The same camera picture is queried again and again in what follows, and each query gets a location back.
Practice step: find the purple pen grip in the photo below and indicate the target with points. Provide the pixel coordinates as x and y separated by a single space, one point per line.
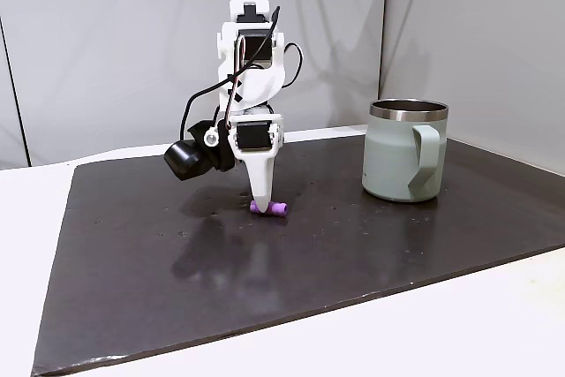
278 208

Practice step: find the black table mat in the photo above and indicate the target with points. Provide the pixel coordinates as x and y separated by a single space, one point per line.
309 262

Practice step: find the pale green steel mug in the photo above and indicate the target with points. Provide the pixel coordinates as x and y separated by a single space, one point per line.
393 160

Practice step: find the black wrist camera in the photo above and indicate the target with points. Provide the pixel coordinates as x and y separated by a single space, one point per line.
187 158

